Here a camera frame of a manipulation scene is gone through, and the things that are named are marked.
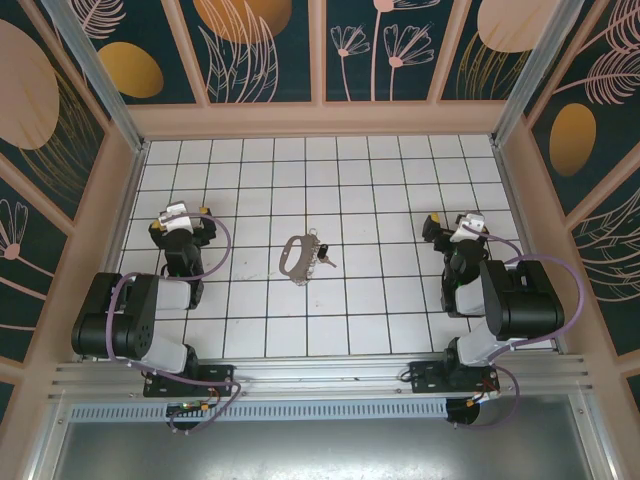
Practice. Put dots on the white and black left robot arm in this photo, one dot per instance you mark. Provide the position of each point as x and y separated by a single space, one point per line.
162 294

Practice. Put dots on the grey metal sheet panel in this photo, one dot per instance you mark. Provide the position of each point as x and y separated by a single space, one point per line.
320 450

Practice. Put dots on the black headed key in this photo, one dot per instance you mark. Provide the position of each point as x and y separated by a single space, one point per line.
324 248

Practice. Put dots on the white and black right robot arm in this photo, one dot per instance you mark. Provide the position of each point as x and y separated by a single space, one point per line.
530 300

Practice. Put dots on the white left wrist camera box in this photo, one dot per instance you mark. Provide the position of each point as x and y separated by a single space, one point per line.
176 216

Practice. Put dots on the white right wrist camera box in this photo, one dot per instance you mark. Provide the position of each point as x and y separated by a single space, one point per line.
469 222

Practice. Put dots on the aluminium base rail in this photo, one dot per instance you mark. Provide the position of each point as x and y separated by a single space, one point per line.
320 372

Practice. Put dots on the metal key holder plate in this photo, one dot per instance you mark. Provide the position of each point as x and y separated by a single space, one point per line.
295 267

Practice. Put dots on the aluminium frame post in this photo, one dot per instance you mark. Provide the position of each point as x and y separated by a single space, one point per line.
530 75
100 75

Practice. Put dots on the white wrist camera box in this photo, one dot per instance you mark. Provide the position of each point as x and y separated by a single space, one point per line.
469 222
176 216

